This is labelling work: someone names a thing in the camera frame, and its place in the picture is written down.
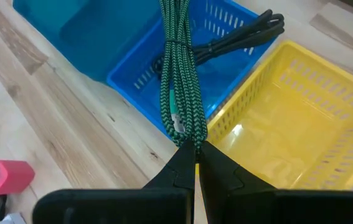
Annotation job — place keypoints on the yellow slotted plastic basket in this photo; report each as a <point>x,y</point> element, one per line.
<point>288,130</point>

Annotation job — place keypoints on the large teal plastic bin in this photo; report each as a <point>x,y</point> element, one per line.
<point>86,31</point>

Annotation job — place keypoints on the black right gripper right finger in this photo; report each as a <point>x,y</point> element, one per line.
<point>257,205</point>

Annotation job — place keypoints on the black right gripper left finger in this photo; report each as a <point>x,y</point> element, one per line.
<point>126,205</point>

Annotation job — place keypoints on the blue slotted plastic basket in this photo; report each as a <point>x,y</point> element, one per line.
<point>139,90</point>

